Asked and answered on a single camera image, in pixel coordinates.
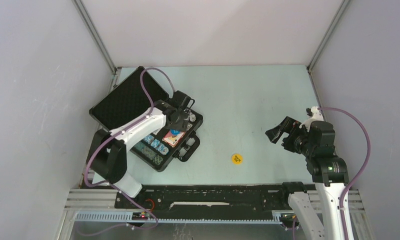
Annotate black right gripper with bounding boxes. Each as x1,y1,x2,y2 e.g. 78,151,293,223
265,115,315,157

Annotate red playing card deck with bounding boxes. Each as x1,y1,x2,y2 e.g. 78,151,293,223
162,130,185,148

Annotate black poker set case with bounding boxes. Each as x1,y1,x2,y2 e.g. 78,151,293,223
89,66,203,172

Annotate yellow big blind button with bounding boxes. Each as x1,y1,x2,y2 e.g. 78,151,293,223
231,153,243,165

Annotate blue small blind button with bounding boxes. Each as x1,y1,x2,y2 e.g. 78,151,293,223
170,129,181,136

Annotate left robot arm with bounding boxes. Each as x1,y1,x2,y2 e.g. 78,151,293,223
86,90,195,208

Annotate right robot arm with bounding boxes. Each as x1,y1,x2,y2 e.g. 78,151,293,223
265,116,353,240

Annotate grey white chip stack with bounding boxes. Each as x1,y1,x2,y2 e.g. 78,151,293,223
186,122,193,131

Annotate light blue chip stack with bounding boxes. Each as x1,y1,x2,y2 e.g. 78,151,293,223
143,134,155,145

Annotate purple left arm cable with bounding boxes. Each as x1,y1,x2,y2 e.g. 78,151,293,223
84,67,177,231

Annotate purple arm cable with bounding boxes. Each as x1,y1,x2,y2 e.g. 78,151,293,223
317,107,372,240
84,67,177,231

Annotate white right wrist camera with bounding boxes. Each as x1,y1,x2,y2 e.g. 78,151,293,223
300,106,324,131

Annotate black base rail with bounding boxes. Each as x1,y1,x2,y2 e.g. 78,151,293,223
114,183,313,222

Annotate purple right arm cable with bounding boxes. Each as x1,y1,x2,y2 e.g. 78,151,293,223
317,107,372,240

